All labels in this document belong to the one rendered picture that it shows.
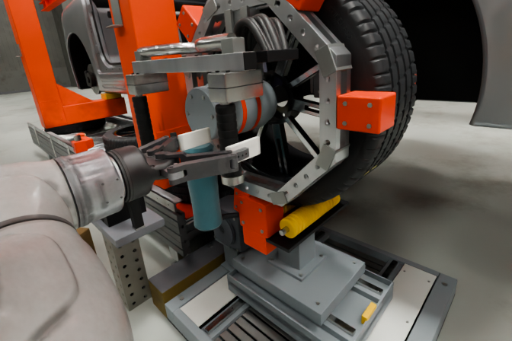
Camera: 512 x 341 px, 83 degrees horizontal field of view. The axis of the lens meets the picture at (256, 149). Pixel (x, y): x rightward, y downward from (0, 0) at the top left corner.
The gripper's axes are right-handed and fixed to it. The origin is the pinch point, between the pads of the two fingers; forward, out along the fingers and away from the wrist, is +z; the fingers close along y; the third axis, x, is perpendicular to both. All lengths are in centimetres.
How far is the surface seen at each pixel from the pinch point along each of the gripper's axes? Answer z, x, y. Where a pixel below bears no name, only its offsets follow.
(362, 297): 47, -68, 6
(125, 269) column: -4, -63, -69
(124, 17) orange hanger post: 12, 29, -61
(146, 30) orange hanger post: 17, 25, -56
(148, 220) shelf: 3, -38, -52
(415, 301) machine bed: 64, -75, 19
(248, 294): 23, -68, -26
